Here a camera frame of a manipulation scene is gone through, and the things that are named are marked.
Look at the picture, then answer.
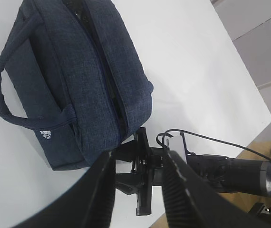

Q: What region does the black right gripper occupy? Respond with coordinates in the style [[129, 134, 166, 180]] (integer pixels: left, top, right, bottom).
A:
[[17, 127, 163, 228]]

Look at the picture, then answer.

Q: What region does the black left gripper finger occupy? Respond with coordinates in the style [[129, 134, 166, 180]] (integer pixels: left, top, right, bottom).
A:
[[162, 151, 271, 228]]

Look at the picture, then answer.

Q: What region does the dark navy lunch bag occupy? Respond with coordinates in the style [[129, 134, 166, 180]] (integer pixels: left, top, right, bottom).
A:
[[0, 0, 154, 171]]

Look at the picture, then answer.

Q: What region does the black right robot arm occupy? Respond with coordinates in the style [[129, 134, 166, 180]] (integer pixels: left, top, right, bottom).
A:
[[114, 127, 271, 216]]

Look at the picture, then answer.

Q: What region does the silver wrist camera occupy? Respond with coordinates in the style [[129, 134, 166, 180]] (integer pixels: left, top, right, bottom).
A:
[[166, 135, 186, 162]]

